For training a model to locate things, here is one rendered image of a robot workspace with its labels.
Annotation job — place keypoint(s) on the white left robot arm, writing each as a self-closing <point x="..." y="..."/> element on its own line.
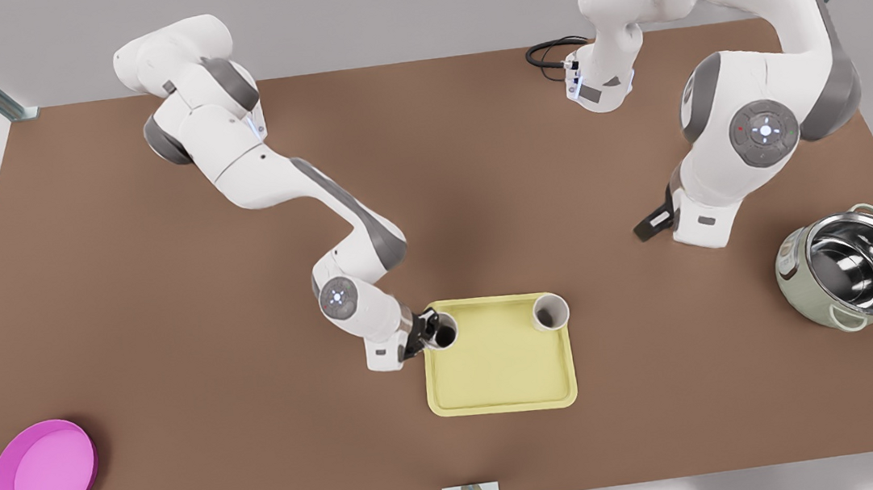
<point x="751" y="74"/>

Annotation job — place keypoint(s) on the pink round bowl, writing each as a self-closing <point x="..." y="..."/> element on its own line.
<point x="43" y="475"/>

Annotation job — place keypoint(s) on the yellow rectangular tray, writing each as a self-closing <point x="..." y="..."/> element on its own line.
<point x="498" y="368"/>

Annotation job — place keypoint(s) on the stainless steel pot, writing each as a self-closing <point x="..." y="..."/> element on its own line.
<point x="852" y="266"/>

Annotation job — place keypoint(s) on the white IKEA cup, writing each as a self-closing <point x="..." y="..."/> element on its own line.
<point x="551" y="312"/>
<point x="446" y="333"/>

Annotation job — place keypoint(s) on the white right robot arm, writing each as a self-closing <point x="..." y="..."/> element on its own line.
<point x="232" y="149"/>

